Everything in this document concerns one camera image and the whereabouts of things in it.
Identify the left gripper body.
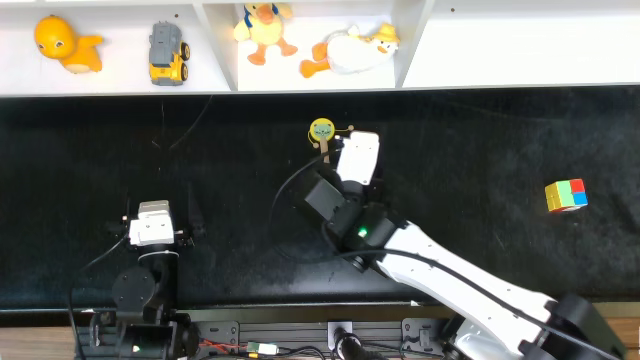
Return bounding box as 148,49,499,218
172,227,197,249

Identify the yellow wooden rattle drum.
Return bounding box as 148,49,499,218
307,117,356,165

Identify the grey and yellow toy truck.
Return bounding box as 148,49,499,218
147,20,192,87

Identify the yellow rubber duck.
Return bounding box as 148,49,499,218
33,14,105,75

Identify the white plush duck yellow hat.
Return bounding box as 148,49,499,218
299,22,401,79

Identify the white shelf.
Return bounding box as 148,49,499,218
0,0,640,98

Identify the many-coloured puzzle cube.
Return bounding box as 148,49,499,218
544,178,589,214

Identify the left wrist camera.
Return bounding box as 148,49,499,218
128,199,176,247

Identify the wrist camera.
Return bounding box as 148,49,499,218
335,130,381,187
128,199,176,247

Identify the mounting rail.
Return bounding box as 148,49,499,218
74,302,451,360

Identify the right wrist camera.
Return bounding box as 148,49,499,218
335,130,381,187

